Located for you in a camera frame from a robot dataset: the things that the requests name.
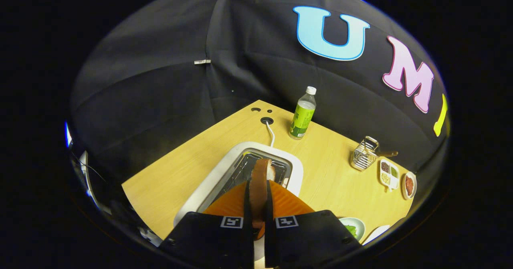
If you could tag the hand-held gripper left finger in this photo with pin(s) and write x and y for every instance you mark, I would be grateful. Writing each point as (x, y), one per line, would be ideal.
(247, 209)

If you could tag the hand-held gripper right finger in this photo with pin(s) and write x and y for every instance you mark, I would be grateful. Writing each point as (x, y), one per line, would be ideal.
(269, 209)

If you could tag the plain toast bread slice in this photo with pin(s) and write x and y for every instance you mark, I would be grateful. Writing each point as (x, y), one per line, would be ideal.
(259, 185)

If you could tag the green lettuce leaf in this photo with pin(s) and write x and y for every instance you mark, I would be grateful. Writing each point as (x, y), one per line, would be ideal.
(352, 231)

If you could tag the white toaster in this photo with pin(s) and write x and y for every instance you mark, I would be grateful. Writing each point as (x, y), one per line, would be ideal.
(208, 185)

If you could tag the pale green round plate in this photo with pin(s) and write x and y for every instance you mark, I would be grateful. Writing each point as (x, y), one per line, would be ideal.
(358, 223)

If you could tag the green label plastic bottle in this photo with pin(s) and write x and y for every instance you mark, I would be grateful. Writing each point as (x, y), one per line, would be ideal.
(302, 116)

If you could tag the white square plate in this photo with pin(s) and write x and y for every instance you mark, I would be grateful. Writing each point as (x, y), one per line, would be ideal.
(374, 233)

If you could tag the white divided dish with beans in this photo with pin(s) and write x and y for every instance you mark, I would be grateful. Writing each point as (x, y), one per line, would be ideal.
(388, 174)

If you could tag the brown steak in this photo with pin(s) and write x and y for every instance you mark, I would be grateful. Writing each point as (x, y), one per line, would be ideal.
(409, 185)

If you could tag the white round plate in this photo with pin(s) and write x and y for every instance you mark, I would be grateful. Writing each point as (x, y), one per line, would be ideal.
(414, 185)

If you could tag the black backdrop cloth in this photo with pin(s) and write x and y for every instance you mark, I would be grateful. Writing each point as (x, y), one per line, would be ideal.
(160, 80)

